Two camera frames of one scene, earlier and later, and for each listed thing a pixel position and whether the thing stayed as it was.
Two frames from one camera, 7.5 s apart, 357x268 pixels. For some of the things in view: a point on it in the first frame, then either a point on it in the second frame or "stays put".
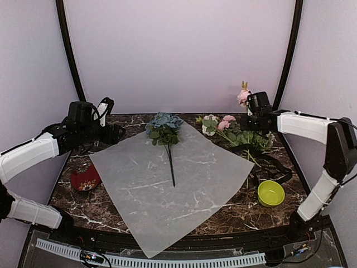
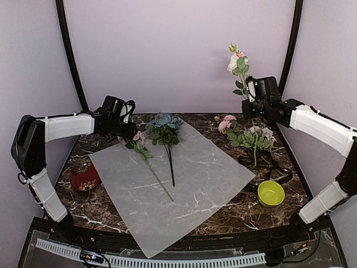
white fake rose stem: [209, 123] to [237, 64]
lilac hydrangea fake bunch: [257, 140] stays put
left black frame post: [60, 7] stays put
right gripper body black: [253, 125] to [259, 112]
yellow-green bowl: [270, 193] stays put
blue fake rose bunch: [164, 130] stays put
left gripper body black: [110, 136] to [126, 133]
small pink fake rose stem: [242, 95] to [136, 143]
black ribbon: [263, 158] to [251, 187]
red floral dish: [85, 177] stays put
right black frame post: [290, 54] stays put
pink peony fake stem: [230, 129] stays put
